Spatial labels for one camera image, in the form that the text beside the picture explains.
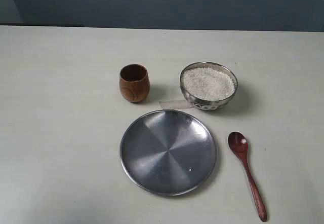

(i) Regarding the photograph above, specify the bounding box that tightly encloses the red-brown wooden spoon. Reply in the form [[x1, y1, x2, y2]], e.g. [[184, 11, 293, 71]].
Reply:
[[227, 132, 268, 222]]

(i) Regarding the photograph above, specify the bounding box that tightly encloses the steel bowl of rice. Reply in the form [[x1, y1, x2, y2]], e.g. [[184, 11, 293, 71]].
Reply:
[[179, 61, 238, 110]]

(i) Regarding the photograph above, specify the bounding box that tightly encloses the clear tape strip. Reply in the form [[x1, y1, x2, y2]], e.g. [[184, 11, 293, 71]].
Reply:
[[159, 99, 193, 110]]

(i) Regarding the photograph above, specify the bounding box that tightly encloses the brown wooden cup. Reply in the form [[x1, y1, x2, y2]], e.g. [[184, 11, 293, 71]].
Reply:
[[119, 64, 150, 103]]

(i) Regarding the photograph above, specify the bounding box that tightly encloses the round steel plate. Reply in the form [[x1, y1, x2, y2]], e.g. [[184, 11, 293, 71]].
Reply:
[[119, 109, 217, 196]]

